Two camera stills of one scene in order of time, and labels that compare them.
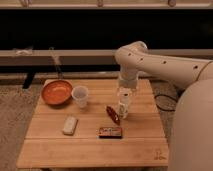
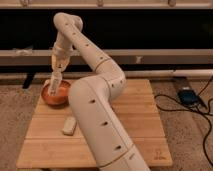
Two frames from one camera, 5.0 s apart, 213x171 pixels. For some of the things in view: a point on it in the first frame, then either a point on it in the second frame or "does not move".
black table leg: (28, 80) does not move
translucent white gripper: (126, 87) → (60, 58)
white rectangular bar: (69, 125) does not move
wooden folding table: (89, 130) does not move
